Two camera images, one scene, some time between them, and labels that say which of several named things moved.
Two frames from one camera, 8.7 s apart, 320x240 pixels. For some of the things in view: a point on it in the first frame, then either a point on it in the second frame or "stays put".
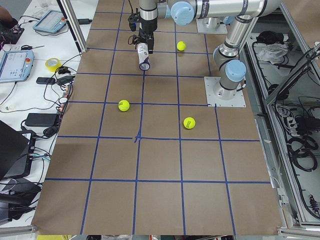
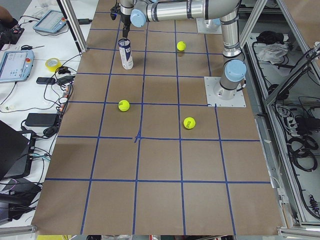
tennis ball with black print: x=189 y=123 stays put
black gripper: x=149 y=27 -> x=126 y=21
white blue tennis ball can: x=144 y=64 -> x=125 y=49
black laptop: x=17 y=150 stays put
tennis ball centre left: x=123 y=105 stays put
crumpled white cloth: x=274 y=53 stays put
